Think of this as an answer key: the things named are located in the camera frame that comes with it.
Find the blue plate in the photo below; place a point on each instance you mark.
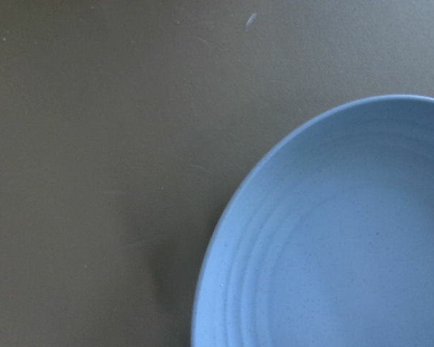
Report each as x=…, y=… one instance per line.
x=329, y=241

